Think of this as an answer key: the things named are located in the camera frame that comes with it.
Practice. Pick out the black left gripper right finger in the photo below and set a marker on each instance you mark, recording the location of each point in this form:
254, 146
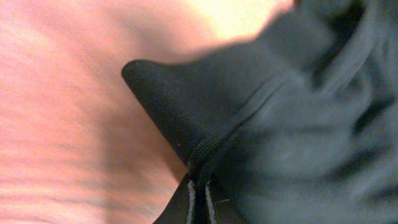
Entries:
218, 207

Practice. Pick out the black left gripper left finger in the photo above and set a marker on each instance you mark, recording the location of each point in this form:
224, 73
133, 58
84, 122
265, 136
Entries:
181, 207

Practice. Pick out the black t-shirt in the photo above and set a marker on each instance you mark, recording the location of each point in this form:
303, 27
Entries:
298, 125

